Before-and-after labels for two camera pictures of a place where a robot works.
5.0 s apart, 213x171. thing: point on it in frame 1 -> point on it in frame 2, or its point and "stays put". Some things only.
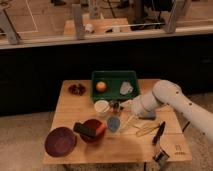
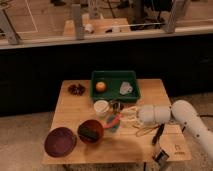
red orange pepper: (102, 129) -> (113, 123)
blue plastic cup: (113, 123) stays put
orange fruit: (101, 86) stays put
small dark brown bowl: (77, 90) stays put
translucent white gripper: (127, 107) -> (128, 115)
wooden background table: (98, 25) stays put
